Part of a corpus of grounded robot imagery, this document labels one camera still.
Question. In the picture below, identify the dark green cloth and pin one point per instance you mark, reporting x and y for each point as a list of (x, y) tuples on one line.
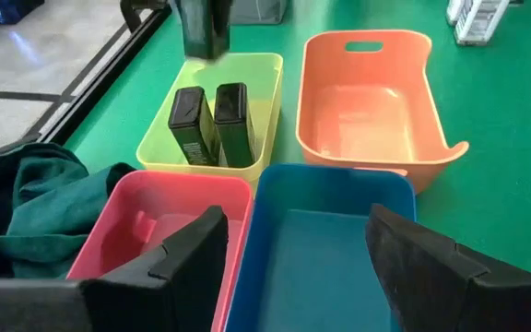
[(39, 207)]

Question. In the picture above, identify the blue plastic bin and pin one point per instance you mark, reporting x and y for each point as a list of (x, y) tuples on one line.
[(316, 258)]

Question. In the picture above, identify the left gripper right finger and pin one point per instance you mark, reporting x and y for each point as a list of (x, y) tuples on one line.
[(454, 295)]

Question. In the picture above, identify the black table edge rail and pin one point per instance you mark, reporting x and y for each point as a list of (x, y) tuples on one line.
[(109, 69)]

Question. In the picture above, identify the dark device with blue light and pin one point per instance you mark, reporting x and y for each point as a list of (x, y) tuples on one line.
[(3, 11)]

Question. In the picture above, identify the pink plastic bin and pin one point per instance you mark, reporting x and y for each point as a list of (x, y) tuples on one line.
[(155, 198)]

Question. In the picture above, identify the orange plastic bin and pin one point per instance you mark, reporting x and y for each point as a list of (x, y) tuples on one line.
[(362, 124)]

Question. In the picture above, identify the glass herb jar white lid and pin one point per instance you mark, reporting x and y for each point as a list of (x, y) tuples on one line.
[(482, 20)]

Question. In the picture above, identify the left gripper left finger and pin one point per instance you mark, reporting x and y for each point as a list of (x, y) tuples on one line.
[(178, 286)]

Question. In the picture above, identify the yellow-green plastic bin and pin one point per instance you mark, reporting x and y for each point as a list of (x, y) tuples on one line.
[(256, 115)]

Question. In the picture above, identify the grey box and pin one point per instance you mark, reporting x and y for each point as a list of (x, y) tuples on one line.
[(258, 11)]

